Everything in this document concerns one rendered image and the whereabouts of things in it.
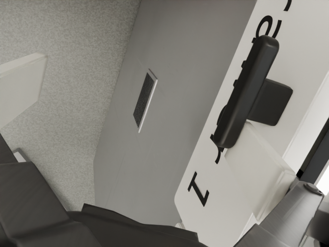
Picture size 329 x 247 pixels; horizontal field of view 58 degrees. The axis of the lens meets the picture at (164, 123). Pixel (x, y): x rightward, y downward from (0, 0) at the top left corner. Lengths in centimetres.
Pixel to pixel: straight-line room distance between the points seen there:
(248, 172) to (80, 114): 101
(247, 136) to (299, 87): 5
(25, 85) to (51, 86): 95
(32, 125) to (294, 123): 106
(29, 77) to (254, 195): 13
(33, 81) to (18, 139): 104
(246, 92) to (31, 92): 13
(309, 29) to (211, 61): 20
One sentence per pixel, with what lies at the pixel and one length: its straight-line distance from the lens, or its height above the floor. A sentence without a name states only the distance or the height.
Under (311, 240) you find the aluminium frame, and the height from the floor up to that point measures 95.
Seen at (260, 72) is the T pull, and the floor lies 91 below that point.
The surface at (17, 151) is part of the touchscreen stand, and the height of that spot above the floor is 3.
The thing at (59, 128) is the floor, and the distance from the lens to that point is 118.
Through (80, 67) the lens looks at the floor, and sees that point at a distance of 110.
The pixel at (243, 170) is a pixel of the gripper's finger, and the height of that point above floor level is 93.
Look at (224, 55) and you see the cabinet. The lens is 37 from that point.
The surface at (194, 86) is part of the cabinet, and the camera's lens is 42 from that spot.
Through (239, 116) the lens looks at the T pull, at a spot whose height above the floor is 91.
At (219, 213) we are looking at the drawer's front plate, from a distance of 25.
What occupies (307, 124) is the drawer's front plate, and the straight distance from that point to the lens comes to 20.
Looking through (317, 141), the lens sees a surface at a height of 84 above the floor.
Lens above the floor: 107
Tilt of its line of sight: 62 degrees down
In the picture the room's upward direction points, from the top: 150 degrees clockwise
